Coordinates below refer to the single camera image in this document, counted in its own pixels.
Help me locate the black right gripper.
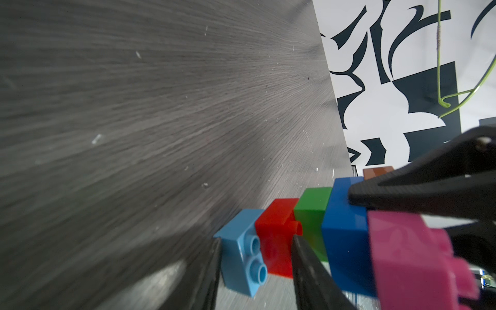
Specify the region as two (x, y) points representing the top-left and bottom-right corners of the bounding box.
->
(348, 126), (495, 309)

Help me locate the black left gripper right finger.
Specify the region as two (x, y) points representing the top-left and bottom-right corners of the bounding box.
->
(291, 235), (356, 310)

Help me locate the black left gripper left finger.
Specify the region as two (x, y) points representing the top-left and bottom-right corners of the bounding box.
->
(159, 238), (222, 309)

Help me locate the light blue lego brick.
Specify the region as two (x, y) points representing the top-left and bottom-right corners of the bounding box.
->
(214, 209), (268, 298)

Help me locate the dark blue lego brick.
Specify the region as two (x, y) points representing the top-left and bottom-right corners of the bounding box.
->
(321, 176), (377, 297)

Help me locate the red lego brick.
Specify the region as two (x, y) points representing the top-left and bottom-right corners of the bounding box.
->
(255, 198), (303, 278)

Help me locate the green lego brick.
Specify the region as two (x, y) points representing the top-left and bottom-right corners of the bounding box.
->
(294, 187), (333, 262)

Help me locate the orange lego brick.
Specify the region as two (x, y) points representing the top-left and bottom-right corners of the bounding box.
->
(362, 166), (395, 180)

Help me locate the pink lego brick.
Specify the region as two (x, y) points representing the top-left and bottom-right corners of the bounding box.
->
(368, 211), (480, 309)

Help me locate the green hoop on wall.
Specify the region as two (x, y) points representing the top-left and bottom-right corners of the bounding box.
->
(435, 1), (495, 120)

